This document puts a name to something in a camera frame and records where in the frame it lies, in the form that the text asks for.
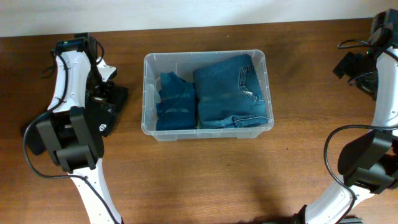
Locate dark blue cloth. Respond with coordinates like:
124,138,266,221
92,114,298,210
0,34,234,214
156,72,197,131

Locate dark blue jeans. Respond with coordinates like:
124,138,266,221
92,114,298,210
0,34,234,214
193,54,268,129

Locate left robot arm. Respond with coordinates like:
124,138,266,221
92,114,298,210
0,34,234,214
24,33,128,223

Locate black garment with white logo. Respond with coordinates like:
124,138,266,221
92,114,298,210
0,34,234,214
86,86,128,137

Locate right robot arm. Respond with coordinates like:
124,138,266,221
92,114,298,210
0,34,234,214
289,9,397,223

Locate grey base plate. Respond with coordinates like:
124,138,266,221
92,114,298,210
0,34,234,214
338,217,364,224

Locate clear plastic storage bin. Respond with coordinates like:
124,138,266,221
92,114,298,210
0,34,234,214
141,49,274,141

